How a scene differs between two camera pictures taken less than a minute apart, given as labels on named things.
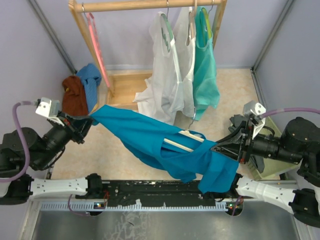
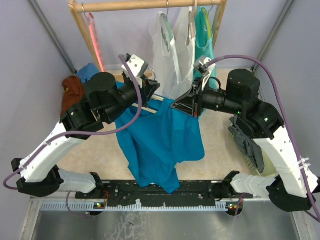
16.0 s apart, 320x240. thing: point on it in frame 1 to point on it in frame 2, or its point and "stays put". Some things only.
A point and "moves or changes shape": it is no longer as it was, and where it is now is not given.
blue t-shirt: (162, 146) moves or changes shape
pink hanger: (98, 47) stays put
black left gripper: (77, 127) to (148, 86)
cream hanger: (187, 133) to (154, 96)
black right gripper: (230, 145) to (188, 102)
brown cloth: (74, 100) stays put
